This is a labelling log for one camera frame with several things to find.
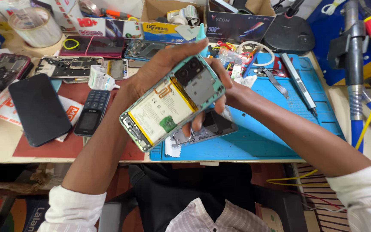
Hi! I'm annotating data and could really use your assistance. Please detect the person's left hand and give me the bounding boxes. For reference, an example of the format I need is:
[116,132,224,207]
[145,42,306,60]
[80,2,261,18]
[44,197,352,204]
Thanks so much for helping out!
[123,38,209,138]

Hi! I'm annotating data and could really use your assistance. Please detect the person's right hand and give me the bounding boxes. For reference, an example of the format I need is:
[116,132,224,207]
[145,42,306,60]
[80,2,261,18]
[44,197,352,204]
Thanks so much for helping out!
[210,59,241,115]

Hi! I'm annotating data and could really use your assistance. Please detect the teal smartphone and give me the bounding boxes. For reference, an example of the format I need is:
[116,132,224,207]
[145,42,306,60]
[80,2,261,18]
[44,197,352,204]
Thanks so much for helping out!
[119,54,227,153]

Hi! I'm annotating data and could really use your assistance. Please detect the cardboard box yellow blue label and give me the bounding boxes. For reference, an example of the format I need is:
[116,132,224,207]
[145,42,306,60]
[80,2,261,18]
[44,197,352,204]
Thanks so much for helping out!
[140,0,208,44]

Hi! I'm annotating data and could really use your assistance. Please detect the blue tweezers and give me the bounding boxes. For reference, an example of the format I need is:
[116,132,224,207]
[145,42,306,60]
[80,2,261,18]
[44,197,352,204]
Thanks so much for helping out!
[242,48,260,78]

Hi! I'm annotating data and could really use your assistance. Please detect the small phone part yellow strip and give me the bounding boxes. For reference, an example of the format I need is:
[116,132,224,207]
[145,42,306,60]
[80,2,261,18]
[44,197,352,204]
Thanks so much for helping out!
[106,59,129,80]

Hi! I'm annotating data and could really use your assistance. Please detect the grey flex ribbon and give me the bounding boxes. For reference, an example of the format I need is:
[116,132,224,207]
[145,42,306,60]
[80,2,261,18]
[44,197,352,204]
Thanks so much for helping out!
[255,68,290,100]

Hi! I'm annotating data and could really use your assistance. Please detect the pile of coloured rubber bands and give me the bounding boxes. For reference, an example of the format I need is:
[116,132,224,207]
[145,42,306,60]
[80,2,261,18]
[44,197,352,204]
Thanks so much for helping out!
[216,40,237,52]

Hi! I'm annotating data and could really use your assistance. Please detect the blue silicone repair mat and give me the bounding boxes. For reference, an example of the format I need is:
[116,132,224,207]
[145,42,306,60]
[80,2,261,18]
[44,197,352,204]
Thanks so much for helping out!
[149,53,345,162]

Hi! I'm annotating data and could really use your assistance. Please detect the bundle of white tape rolls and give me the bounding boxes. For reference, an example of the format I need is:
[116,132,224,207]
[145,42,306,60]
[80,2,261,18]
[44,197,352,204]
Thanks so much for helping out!
[167,5,201,27]

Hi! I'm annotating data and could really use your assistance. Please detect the white glue tube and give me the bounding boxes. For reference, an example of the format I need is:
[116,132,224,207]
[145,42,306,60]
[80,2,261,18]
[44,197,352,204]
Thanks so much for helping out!
[88,64,121,91]

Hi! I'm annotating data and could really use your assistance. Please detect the dark printed carton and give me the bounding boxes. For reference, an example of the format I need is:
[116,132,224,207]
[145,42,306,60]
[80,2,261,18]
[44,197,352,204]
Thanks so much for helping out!
[206,0,276,45]

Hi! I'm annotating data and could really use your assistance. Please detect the grey electric screwdriver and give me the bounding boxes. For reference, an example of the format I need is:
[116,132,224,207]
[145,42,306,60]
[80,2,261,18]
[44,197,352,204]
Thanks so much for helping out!
[280,52,319,117]

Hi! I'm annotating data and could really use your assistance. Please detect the white red printed box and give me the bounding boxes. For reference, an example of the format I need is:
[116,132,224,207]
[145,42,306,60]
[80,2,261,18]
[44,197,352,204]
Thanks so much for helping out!
[68,16,144,40]

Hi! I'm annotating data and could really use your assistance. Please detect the white cleaning cloth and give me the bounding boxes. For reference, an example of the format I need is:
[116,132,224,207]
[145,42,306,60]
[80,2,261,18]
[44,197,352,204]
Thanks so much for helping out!
[164,137,182,158]

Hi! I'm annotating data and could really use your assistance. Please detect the dark keypad phone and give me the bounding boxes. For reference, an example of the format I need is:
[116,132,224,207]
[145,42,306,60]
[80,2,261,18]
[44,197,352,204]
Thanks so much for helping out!
[74,90,111,137]

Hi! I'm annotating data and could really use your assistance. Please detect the black round lamp base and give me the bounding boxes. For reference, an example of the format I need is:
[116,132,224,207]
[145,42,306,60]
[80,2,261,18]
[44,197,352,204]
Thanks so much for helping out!
[263,0,316,56]

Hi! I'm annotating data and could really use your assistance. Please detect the yellow rubber band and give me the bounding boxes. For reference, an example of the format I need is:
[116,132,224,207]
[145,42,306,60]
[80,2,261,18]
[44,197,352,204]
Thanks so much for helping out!
[62,38,80,50]

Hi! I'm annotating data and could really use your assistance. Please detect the person's black trousers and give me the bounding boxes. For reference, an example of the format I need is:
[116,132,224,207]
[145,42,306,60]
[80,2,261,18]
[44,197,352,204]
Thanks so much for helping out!
[129,164,308,232]

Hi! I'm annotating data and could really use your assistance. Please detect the blue repair station machine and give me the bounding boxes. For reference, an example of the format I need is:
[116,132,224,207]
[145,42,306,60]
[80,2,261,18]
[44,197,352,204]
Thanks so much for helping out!
[306,0,371,87]

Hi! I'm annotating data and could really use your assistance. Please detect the beige masking tape roll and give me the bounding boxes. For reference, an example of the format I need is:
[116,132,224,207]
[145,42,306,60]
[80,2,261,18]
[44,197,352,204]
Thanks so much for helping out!
[20,34,67,58]

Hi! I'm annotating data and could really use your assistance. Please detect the grey metal extractor pipe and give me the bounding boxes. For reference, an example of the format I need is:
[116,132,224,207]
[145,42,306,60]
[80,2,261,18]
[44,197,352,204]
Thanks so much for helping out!
[327,0,370,153]

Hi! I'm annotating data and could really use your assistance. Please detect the clear tape roll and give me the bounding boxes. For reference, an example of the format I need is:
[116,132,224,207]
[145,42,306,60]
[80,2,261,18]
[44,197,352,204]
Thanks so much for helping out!
[8,8,63,49]

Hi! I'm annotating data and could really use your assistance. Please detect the black smartphone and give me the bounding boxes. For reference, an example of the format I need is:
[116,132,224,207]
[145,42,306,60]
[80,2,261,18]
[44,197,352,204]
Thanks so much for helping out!
[8,73,73,148]

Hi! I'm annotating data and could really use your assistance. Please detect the striped floor mat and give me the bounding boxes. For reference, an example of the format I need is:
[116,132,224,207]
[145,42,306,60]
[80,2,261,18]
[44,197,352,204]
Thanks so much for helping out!
[296,164,350,232]

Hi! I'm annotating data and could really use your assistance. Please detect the red table mat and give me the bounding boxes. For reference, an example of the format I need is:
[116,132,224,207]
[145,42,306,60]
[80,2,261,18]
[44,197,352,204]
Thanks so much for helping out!
[12,76,146,162]

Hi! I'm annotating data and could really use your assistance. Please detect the red-edged disassembled phone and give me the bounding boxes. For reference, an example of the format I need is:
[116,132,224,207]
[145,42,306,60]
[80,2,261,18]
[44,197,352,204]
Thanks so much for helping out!
[0,53,34,120]

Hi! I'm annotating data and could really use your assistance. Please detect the white orange printed packet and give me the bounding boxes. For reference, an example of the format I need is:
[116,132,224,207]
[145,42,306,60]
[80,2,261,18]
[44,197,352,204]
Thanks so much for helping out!
[0,79,84,142]

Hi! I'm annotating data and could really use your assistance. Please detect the person's white striped shirt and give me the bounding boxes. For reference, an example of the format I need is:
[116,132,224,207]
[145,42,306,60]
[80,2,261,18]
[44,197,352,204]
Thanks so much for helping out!
[37,165,371,232]

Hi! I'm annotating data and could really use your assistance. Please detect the teal phone frame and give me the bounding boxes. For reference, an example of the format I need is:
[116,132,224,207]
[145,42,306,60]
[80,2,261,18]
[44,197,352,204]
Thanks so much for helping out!
[124,39,179,62]

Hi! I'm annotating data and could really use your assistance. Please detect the grey phone back frame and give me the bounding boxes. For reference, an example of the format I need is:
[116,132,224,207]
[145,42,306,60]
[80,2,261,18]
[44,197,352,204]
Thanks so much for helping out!
[171,108,239,147]

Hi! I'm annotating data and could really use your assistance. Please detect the white ring cable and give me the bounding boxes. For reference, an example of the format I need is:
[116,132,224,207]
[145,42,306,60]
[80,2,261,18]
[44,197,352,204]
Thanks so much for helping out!
[237,41,275,67]

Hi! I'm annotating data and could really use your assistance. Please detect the orange handled screwdriver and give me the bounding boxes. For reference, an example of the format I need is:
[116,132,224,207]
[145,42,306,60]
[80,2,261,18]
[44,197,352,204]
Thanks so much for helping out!
[100,8,133,20]

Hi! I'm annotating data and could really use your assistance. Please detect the silver disassembled phone frame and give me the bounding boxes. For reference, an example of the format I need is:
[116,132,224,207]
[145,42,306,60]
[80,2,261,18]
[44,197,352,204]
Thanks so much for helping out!
[35,56,105,80]

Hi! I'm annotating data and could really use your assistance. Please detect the yellow cable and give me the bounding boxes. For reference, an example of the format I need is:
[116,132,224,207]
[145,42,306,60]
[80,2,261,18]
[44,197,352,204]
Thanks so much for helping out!
[265,66,371,187]

